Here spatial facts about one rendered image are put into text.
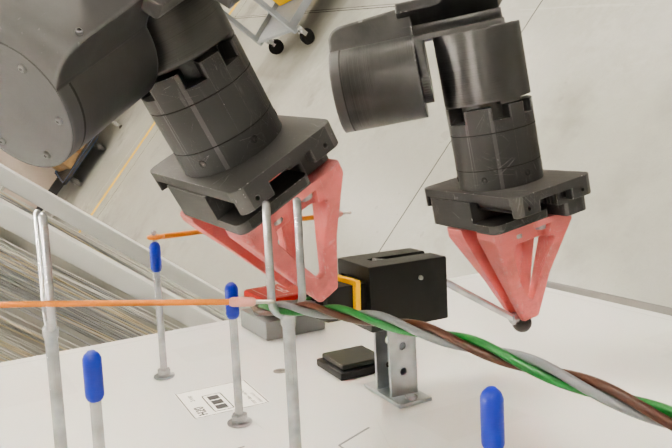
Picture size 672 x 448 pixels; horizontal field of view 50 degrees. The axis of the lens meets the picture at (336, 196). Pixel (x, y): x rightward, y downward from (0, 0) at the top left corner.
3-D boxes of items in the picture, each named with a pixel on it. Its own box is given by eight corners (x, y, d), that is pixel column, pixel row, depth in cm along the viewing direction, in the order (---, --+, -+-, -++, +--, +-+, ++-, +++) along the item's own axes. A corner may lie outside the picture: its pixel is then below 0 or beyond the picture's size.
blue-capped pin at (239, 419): (256, 424, 43) (247, 282, 42) (232, 430, 43) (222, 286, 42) (247, 416, 45) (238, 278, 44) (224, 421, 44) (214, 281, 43)
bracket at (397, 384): (432, 400, 46) (429, 323, 45) (399, 409, 45) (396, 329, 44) (394, 379, 50) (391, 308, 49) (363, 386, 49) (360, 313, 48)
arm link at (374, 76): (481, -104, 46) (485, -32, 54) (307, -61, 48) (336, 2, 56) (516, 69, 43) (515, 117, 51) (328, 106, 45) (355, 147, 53)
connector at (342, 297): (391, 311, 45) (390, 279, 45) (324, 323, 42) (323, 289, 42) (363, 302, 47) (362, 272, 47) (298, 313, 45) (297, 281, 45)
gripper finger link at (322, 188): (307, 346, 38) (224, 203, 34) (241, 311, 44) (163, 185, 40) (393, 266, 41) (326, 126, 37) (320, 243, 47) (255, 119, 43)
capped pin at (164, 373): (179, 375, 53) (168, 229, 52) (162, 381, 52) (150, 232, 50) (166, 371, 54) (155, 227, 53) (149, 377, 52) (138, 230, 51)
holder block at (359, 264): (448, 318, 46) (446, 256, 46) (371, 333, 44) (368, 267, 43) (412, 304, 50) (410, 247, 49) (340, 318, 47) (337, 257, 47)
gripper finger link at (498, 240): (514, 343, 48) (490, 205, 46) (449, 318, 54) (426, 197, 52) (589, 308, 50) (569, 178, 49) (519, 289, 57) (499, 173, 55)
